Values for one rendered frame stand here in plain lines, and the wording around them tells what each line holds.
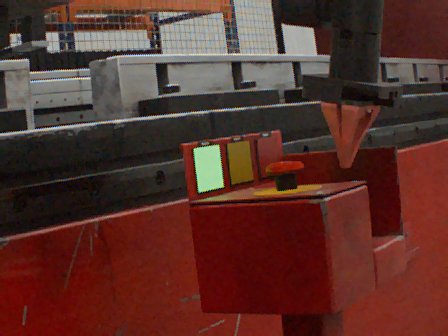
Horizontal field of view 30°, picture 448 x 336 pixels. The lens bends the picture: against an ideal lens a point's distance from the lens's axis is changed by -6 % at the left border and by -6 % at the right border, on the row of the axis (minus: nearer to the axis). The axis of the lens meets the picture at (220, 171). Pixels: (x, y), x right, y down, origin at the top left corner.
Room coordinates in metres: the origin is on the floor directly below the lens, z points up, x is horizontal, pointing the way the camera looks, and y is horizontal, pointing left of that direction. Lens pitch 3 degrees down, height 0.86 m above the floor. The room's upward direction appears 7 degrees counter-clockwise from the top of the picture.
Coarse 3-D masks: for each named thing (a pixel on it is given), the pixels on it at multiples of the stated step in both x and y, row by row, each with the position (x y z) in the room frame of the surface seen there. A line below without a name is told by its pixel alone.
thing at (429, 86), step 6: (402, 84) 1.90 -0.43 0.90; (408, 84) 1.93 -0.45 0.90; (414, 84) 1.96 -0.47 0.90; (420, 84) 1.99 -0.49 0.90; (426, 84) 2.02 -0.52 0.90; (432, 84) 2.06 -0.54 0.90; (438, 84) 2.09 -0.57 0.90; (402, 90) 1.89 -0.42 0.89; (408, 90) 1.92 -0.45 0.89; (414, 90) 1.96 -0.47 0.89; (420, 90) 1.99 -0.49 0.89; (426, 90) 2.02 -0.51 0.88; (432, 90) 2.05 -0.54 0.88; (438, 90) 2.09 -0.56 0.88
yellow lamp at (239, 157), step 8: (232, 144) 0.97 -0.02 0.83; (240, 144) 0.99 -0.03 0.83; (248, 144) 1.00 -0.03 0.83; (232, 152) 0.97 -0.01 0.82; (240, 152) 0.99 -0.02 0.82; (248, 152) 1.00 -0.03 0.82; (232, 160) 0.97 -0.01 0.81; (240, 160) 0.98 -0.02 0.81; (248, 160) 1.00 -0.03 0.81; (232, 168) 0.97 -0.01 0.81; (240, 168) 0.98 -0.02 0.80; (248, 168) 1.00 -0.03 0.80; (232, 176) 0.97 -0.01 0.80; (240, 176) 0.98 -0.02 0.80; (248, 176) 0.99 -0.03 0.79; (232, 184) 0.97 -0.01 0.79
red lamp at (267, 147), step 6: (264, 138) 1.03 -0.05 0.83; (270, 138) 1.04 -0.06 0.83; (276, 138) 1.05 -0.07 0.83; (258, 144) 1.02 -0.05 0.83; (264, 144) 1.03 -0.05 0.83; (270, 144) 1.04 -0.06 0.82; (276, 144) 1.05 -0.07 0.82; (258, 150) 1.02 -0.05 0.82; (264, 150) 1.03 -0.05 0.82; (270, 150) 1.04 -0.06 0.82; (276, 150) 1.05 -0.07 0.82; (258, 156) 1.02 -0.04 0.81; (264, 156) 1.03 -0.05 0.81; (270, 156) 1.04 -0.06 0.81; (276, 156) 1.05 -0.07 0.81; (264, 162) 1.03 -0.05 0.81; (270, 162) 1.04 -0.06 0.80; (276, 162) 1.05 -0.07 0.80; (264, 168) 1.02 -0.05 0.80; (264, 174) 1.02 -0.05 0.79
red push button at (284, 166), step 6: (282, 162) 0.89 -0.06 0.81; (288, 162) 0.89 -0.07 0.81; (294, 162) 0.89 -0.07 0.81; (300, 162) 0.90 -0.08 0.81; (270, 168) 0.89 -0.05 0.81; (276, 168) 0.88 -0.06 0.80; (282, 168) 0.88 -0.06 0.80; (288, 168) 0.88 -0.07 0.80; (294, 168) 0.88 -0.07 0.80; (300, 168) 0.89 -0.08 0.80; (270, 174) 0.89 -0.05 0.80; (276, 174) 0.88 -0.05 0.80; (282, 174) 0.88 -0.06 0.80; (288, 174) 0.89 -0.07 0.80; (294, 174) 0.89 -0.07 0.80; (276, 180) 0.90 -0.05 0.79; (282, 180) 0.89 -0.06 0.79; (288, 180) 0.89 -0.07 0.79; (294, 180) 0.89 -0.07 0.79; (276, 186) 0.90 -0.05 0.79; (282, 186) 0.89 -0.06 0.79; (288, 186) 0.89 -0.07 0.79; (294, 186) 0.89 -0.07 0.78
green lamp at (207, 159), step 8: (200, 152) 0.92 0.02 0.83; (208, 152) 0.93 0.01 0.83; (216, 152) 0.95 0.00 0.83; (200, 160) 0.92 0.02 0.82; (208, 160) 0.93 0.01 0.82; (216, 160) 0.94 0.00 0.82; (200, 168) 0.92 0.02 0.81; (208, 168) 0.93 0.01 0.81; (216, 168) 0.94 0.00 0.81; (200, 176) 0.92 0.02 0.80; (208, 176) 0.93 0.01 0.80; (216, 176) 0.94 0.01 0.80; (200, 184) 0.92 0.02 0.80; (208, 184) 0.93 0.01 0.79; (216, 184) 0.94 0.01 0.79
